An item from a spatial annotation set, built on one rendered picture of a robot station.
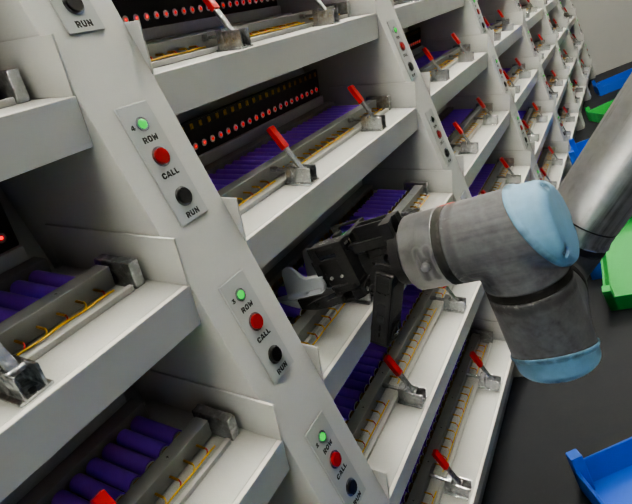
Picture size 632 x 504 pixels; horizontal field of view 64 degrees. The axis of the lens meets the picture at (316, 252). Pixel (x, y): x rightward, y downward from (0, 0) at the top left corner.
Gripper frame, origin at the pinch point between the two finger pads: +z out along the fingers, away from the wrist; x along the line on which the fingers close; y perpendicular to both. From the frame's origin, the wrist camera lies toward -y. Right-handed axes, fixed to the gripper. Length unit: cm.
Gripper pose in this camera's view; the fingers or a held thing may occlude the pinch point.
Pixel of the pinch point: (294, 295)
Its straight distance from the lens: 72.8
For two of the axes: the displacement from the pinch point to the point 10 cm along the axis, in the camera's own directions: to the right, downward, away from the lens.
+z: -7.7, 2.1, 6.0
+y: -4.4, -8.6, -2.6
